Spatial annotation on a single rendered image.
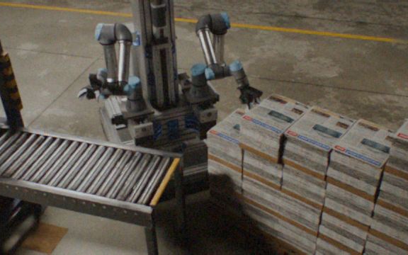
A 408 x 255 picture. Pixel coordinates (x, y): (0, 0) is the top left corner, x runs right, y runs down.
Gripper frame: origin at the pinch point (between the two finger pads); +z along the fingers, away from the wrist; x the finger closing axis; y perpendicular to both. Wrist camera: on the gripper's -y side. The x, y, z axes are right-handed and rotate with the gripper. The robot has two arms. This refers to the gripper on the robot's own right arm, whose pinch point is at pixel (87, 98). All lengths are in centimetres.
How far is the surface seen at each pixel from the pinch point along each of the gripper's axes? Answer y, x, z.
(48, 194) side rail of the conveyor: 48, 15, 35
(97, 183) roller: 43, -12, 26
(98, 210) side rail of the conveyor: 49, -17, 42
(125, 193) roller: 40, -30, 33
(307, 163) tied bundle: 15, -133, 14
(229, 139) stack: 29, -87, -19
